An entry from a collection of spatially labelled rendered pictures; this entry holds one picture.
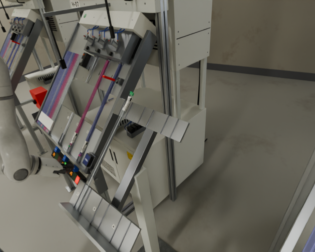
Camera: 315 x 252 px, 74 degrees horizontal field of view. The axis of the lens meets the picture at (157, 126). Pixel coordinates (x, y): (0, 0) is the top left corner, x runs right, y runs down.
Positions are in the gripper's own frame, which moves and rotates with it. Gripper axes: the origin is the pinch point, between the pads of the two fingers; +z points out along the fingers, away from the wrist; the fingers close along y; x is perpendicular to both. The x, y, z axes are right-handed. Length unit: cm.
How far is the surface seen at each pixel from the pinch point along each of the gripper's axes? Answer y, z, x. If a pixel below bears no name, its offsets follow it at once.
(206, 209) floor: 36, 98, -8
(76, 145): -7.6, 3.9, 9.2
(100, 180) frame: 14.3, 8.6, 1.8
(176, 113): 8, 51, 47
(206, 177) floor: 19, 116, 9
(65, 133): -20.9, 3.9, 10.1
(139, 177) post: 36.6, 5.9, 15.9
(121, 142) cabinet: -8.4, 33.7, 15.8
